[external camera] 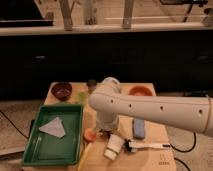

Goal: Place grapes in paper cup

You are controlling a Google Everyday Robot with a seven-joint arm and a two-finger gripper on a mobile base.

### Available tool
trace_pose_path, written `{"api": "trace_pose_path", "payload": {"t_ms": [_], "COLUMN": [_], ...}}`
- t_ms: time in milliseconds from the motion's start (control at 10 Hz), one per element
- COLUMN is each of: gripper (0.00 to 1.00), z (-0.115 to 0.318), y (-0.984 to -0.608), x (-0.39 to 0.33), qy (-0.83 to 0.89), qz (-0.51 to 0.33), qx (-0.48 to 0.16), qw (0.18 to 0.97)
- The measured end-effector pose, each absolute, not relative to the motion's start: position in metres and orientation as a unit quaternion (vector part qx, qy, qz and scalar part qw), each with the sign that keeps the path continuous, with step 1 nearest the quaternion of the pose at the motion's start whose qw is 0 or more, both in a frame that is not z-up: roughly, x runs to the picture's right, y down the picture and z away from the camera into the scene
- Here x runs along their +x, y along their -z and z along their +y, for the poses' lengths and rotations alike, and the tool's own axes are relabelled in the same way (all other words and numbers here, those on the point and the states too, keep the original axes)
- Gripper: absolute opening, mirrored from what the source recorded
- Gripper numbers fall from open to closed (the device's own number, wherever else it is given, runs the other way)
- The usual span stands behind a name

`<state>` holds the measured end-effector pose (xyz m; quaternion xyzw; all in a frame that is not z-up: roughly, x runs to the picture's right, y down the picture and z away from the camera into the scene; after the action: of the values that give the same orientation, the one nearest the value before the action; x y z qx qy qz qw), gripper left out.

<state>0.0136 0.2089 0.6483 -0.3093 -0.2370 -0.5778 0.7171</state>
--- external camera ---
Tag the blue sponge block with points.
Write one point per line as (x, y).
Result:
(138, 128)

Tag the grey folded cloth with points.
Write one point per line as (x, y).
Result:
(54, 128)

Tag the green plastic tray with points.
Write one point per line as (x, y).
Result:
(55, 137)

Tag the white paper cup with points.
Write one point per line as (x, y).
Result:
(114, 146)

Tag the orange bowl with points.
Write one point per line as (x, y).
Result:
(140, 91)

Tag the dark red bowl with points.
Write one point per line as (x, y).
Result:
(62, 90)

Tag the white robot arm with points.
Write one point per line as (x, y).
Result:
(189, 113)

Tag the orange fruit toy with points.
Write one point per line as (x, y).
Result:
(89, 135)

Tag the white handled brush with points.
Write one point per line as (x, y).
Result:
(132, 146)

